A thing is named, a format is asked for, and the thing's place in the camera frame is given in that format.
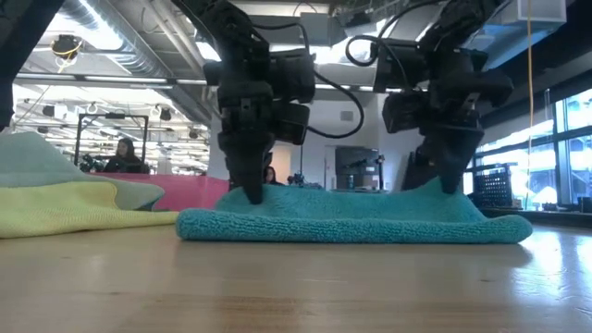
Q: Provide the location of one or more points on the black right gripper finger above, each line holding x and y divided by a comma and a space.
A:
437, 157
464, 152

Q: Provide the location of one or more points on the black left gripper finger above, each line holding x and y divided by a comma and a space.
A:
233, 157
261, 157

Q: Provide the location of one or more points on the teal microfiber towel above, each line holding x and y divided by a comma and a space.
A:
351, 222

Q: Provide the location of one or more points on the yellow microfiber towel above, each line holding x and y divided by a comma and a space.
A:
69, 213

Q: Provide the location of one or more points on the pale green microfiber towel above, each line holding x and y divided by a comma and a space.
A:
37, 162

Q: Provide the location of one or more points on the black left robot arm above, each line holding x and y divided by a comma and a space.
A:
231, 28

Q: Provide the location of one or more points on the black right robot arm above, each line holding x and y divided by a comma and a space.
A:
462, 28

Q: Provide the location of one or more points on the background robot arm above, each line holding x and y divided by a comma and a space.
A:
296, 179

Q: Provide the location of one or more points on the person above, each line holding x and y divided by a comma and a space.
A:
269, 176
122, 159

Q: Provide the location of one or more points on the black standing panel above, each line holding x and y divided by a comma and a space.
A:
409, 176

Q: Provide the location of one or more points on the black plastic crate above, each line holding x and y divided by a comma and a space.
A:
492, 189

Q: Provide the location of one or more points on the pink plastic bin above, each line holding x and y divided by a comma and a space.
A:
194, 192

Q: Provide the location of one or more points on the black equipment cabinet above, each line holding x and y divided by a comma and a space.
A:
356, 159

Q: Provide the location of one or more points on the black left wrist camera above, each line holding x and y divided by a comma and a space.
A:
291, 122

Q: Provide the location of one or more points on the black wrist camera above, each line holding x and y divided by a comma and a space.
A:
409, 113
291, 122

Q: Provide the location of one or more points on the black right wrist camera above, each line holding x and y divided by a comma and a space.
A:
409, 113

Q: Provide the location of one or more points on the black background rig frame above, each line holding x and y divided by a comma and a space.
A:
113, 115

